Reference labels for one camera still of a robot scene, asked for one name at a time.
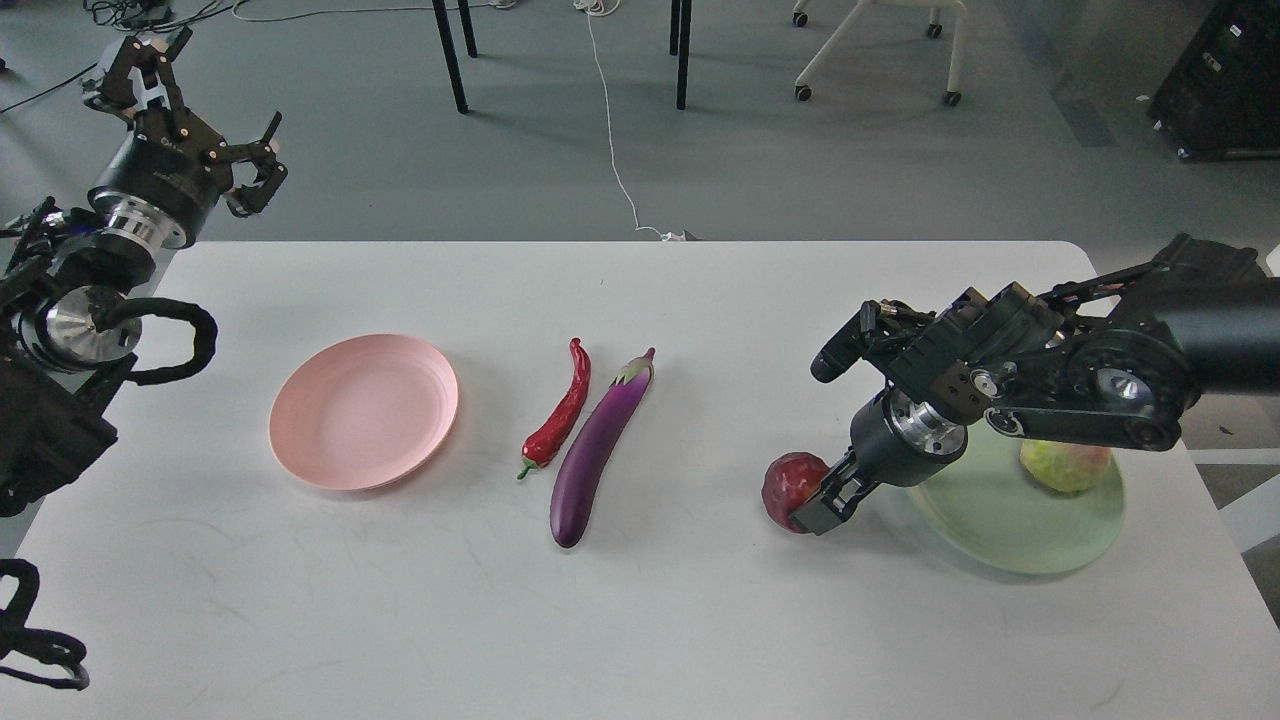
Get pink plate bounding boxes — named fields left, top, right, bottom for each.
left=268, top=333, right=461, bottom=492

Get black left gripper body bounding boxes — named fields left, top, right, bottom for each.
left=87, top=135, right=223, bottom=251

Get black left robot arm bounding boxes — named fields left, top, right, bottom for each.
left=1, top=27, right=288, bottom=518

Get green plate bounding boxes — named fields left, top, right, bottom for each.
left=908, top=424, right=1126, bottom=575

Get black table legs left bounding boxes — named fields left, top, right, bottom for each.
left=430, top=0, right=477, bottom=115

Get white wheeled chair base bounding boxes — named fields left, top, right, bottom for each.
left=792, top=1, right=972, bottom=108

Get red chili pepper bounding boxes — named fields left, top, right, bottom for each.
left=515, top=337, right=593, bottom=482

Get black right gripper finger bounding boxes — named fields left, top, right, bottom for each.
left=794, top=450, right=881, bottom=536

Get black table legs right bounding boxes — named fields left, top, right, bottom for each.
left=668, top=0, right=692, bottom=111

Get black equipment cabinet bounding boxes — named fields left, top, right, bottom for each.
left=1147, top=1, right=1279, bottom=161

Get white floor cable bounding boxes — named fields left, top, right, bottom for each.
left=573, top=0, right=691, bottom=243

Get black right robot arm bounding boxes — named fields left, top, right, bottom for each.
left=788, top=234, right=1279, bottom=536

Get green yellow guava fruit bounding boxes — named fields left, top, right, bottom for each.
left=1018, top=439, right=1112, bottom=495

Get red pomegranate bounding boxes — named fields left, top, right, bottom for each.
left=762, top=451, right=829, bottom=534

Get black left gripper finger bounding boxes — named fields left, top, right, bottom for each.
left=221, top=111, right=288, bottom=218
left=82, top=27, right=195, bottom=141

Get black table legs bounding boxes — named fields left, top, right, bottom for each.
left=430, top=0, right=477, bottom=115
left=668, top=0, right=692, bottom=111

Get purple eggplant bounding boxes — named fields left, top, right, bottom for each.
left=549, top=347, right=657, bottom=550

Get black floor cables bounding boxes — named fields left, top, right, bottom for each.
left=0, top=0, right=241, bottom=117

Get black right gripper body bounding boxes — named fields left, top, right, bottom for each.
left=850, top=388, right=969, bottom=488

